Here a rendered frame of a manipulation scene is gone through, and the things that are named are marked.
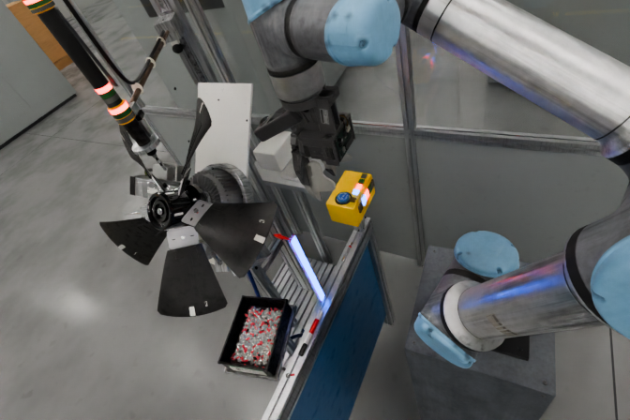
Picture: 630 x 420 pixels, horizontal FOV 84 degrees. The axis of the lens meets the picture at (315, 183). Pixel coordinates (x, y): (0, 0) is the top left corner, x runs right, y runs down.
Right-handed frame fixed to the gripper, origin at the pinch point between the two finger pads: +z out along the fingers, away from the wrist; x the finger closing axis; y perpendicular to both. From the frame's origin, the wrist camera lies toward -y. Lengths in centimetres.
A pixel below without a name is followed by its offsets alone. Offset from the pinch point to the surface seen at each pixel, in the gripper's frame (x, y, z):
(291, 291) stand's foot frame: 27, -72, 135
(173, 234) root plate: -7, -58, 30
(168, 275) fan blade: -16, -58, 38
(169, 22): 49, -82, -14
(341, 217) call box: 21.6, -14.9, 41.5
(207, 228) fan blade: -3.7, -43.2, 24.8
